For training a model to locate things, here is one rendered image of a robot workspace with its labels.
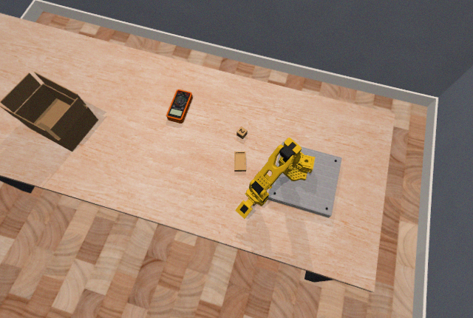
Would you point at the orange digital multimeter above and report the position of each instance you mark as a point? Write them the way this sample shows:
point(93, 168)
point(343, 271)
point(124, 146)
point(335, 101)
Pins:
point(179, 106)

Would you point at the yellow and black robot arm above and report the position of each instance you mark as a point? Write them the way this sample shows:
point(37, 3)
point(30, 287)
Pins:
point(291, 164)

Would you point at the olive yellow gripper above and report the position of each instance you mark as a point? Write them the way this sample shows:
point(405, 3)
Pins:
point(245, 207)

